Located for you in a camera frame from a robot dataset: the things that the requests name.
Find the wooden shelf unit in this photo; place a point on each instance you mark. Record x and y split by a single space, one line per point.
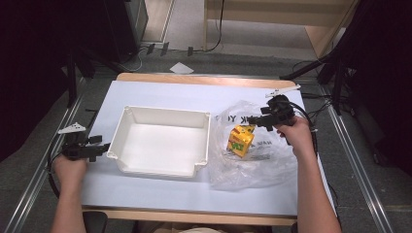
268 16

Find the white paper sheet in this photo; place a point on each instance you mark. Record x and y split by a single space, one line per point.
181 68

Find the clear plastic bag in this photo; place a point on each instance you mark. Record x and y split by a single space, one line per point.
259 171

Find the white plastic bin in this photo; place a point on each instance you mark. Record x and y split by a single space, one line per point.
162 145

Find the white table mat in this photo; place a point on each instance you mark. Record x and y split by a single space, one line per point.
162 93

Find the person's right hand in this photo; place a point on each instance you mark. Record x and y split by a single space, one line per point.
298 136

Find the black cabinet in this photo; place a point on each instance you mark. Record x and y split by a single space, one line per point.
126 26

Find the person's light clothing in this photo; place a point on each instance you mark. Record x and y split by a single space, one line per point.
197 229

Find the metal floor rail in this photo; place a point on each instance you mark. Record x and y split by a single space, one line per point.
42 168
356 168

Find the black metal stand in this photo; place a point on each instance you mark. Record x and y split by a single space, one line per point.
327 71
72 81

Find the yellow carton box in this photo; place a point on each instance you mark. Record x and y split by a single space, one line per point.
241 141

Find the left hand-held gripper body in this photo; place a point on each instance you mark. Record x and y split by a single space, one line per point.
75 146

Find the person's left hand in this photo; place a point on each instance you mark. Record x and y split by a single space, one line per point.
69 170

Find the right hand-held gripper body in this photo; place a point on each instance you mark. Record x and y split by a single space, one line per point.
282 111

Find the black chair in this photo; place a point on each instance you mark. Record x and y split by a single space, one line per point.
94 222

